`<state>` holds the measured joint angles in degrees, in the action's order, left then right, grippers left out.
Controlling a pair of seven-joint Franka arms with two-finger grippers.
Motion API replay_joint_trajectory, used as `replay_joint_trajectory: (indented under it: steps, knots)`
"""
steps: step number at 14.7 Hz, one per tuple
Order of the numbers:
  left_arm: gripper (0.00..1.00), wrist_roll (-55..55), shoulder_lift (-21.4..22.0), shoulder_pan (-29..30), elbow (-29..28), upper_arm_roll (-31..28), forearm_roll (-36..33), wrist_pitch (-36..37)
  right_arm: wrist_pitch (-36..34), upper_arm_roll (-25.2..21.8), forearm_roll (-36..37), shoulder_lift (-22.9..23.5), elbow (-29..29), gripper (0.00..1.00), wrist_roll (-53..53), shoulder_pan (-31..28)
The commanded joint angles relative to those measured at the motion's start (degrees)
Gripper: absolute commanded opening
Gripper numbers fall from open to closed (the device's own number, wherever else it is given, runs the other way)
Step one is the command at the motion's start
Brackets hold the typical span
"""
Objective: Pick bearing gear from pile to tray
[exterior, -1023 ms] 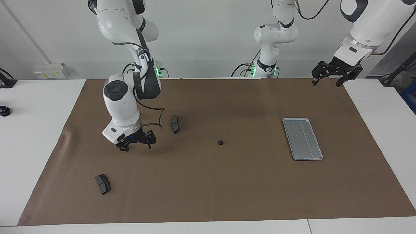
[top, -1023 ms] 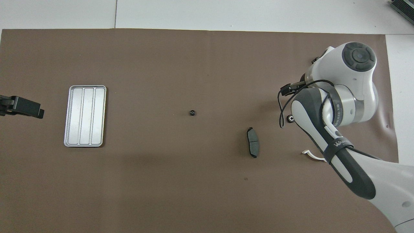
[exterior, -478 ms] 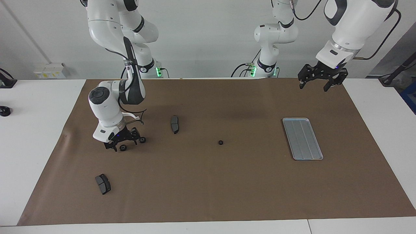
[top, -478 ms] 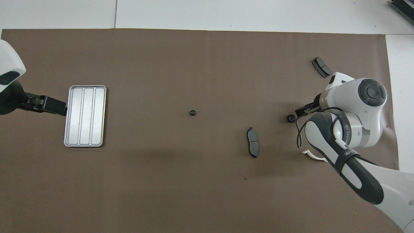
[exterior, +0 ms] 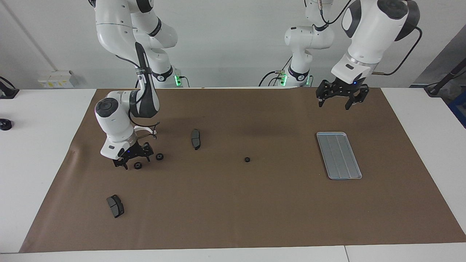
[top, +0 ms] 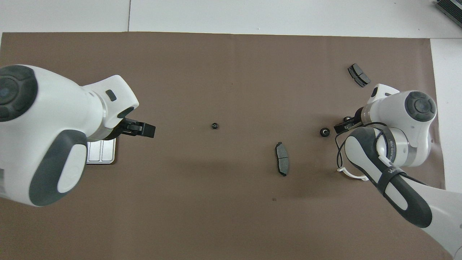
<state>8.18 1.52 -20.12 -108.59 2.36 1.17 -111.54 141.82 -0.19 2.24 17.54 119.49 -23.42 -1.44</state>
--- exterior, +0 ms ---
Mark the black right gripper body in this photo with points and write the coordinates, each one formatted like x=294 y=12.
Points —
x=133 y=151

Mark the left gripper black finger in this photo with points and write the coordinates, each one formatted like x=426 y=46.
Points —
x=321 y=99
x=356 y=101

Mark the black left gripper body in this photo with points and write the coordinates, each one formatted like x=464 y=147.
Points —
x=342 y=89

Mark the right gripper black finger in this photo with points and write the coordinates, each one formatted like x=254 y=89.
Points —
x=149 y=153
x=121 y=163

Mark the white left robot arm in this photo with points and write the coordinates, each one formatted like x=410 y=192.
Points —
x=371 y=29

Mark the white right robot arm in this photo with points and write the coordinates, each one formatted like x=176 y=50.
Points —
x=116 y=32

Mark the silver ribbed metal tray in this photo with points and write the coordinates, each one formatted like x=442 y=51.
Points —
x=338 y=156

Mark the white curved plastic clamp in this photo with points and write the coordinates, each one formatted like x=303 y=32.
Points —
x=145 y=128

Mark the short dark grey brake pad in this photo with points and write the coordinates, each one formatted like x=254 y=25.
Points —
x=115 y=206

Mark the long dark grey brake pad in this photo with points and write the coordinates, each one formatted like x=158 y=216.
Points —
x=196 y=139

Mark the black pole stand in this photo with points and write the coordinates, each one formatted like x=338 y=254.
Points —
x=435 y=91

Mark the brown table mat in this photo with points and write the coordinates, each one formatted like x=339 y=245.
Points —
x=233 y=211

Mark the small black knob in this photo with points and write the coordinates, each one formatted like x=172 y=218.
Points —
x=4 y=124

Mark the black desk clamp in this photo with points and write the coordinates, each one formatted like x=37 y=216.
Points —
x=7 y=91

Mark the white wall socket box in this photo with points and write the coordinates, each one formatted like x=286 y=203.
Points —
x=56 y=79

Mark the white wall conduit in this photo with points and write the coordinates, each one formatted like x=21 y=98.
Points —
x=30 y=36

